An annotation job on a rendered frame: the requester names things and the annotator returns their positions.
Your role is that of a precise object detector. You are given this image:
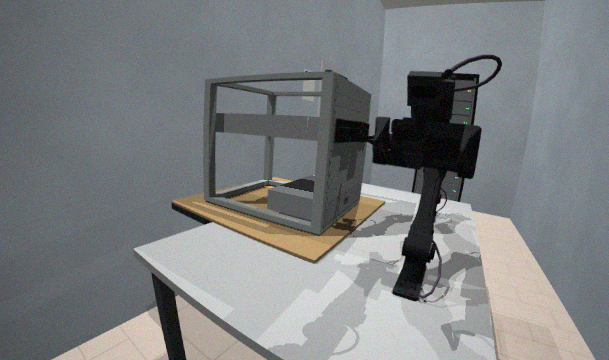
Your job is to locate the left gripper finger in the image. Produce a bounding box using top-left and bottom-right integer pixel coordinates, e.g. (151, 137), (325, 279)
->
(457, 125), (482, 179)
(372, 117), (390, 165)

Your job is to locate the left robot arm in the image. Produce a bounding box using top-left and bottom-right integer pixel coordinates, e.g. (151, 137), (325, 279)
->
(392, 71), (455, 301)

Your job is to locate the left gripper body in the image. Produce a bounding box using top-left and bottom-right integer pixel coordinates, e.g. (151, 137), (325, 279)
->
(386, 98), (466, 173)

